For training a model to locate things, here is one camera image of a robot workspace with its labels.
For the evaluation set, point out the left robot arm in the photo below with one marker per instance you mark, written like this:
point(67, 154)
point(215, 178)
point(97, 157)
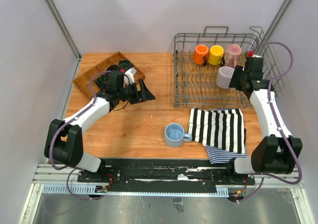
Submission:
point(64, 144)

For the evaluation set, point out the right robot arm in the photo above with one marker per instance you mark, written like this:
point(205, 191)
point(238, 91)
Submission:
point(278, 151)

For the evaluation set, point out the lilac grey mug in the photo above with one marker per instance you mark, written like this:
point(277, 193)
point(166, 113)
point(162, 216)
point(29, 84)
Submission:
point(224, 77)

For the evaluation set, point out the light blue mug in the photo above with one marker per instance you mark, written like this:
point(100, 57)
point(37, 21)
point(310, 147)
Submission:
point(175, 136)

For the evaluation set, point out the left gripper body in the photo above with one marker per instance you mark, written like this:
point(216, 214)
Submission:
point(130, 93)

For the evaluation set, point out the grey wire dish rack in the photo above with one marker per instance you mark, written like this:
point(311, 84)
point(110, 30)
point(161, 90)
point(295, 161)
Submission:
point(195, 85)

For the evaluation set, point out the orange glass mug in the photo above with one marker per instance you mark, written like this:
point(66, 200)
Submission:
point(201, 54)

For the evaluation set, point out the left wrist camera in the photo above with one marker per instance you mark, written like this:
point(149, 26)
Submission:
point(129, 76)

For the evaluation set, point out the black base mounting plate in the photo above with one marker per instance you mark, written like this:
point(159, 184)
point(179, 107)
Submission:
point(160, 169)

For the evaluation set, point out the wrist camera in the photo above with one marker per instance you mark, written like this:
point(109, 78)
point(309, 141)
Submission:
point(253, 54)
point(129, 76)

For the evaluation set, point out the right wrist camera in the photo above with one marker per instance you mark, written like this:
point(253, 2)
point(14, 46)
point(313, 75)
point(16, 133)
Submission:
point(253, 54)

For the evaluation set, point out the pink ghost pattern mug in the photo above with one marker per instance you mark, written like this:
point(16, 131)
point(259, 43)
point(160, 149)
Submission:
point(231, 56)

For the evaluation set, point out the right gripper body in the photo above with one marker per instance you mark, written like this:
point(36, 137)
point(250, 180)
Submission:
point(244, 78)

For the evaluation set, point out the black white striped cloth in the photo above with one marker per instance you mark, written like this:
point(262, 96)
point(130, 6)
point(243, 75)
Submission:
point(221, 128)

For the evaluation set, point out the blue white striped cloth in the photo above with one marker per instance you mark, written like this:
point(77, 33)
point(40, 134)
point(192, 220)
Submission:
point(219, 156)

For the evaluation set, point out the yellow enamel mug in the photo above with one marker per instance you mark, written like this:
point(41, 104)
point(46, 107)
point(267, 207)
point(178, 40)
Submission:
point(216, 55)

